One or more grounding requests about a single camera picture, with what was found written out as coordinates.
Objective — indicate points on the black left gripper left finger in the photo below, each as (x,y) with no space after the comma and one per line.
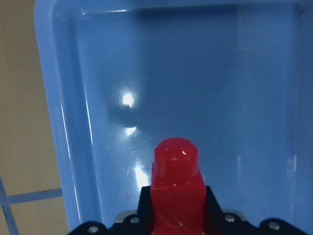
(144,208)

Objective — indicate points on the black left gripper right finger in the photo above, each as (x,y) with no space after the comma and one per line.
(212,208)

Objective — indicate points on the red block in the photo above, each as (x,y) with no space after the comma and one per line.
(177,189)

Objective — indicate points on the blue plastic tray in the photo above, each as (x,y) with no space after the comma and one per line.
(235,77)

